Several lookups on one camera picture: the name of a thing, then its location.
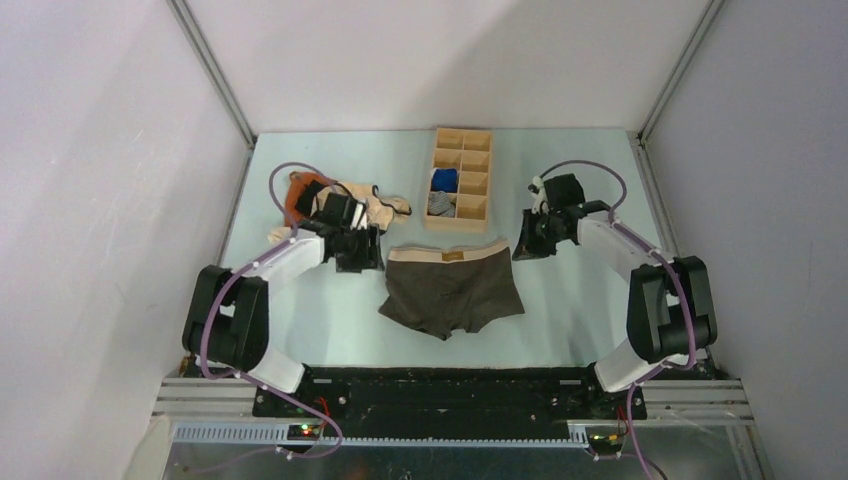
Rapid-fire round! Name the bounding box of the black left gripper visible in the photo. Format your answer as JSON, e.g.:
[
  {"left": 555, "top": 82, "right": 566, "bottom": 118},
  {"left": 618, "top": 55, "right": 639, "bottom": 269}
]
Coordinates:
[{"left": 335, "top": 223, "right": 384, "bottom": 274}]

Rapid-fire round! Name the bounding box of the brown boxer briefs beige waistband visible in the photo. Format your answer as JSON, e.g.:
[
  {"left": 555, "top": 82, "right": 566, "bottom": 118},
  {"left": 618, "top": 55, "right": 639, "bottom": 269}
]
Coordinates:
[{"left": 378, "top": 239, "right": 525, "bottom": 341}]

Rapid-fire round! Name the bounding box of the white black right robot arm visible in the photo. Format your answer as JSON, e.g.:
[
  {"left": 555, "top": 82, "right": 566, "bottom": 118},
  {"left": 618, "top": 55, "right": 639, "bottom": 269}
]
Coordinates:
[{"left": 512, "top": 174, "right": 717, "bottom": 418}]

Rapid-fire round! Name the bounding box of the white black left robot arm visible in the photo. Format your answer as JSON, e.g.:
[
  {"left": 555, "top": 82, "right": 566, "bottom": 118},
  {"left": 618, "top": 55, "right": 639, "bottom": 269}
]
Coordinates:
[{"left": 182, "top": 193, "right": 383, "bottom": 417}]

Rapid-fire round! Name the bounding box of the beige underwear pile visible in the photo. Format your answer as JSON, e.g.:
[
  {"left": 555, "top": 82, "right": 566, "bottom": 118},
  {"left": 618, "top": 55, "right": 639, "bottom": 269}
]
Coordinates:
[{"left": 267, "top": 182, "right": 413, "bottom": 245}]

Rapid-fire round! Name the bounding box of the striped grey rolled underwear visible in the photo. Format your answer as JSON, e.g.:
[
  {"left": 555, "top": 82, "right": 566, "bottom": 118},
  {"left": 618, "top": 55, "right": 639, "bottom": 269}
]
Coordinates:
[{"left": 427, "top": 191, "right": 456, "bottom": 218}]

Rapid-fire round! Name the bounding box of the blue rolled underwear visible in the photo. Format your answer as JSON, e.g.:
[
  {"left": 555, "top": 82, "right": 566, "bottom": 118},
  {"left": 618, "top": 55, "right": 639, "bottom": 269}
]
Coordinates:
[{"left": 430, "top": 168, "right": 459, "bottom": 193}]

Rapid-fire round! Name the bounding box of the wooden compartment organizer box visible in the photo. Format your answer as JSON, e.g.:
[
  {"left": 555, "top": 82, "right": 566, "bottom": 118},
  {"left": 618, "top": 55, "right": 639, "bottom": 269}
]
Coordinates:
[{"left": 423, "top": 127, "right": 494, "bottom": 234}]

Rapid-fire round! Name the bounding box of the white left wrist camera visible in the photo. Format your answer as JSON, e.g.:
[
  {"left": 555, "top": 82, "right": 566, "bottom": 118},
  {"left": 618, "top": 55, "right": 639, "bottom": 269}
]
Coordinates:
[{"left": 350, "top": 201, "right": 368, "bottom": 230}]

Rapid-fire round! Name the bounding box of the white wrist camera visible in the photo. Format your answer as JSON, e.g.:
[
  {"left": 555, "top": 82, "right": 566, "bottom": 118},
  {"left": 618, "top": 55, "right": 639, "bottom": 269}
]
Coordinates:
[
  {"left": 350, "top": 201, "right": 368, "bottom": 230},
  {"left": 527, "top": 176, "right": 550, "bottom": 215}
]

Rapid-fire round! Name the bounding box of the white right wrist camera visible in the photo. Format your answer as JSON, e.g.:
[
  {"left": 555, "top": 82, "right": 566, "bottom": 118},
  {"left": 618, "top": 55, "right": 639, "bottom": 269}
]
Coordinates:
[{"left": 527, "top": 176, "right": 550, "bottom": 215}]

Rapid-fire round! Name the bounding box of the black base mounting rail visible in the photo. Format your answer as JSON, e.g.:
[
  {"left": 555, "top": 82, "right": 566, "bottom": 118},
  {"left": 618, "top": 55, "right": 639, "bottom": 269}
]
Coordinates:
[{"left": 248, "top": 366, "right": 647, "bottom": 443}]

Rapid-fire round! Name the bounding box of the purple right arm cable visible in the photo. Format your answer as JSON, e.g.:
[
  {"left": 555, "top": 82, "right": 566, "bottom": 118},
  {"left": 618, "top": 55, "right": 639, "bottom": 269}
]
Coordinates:
[{"left": 539, "top": 159, "right": 700, "bottom": 480}]

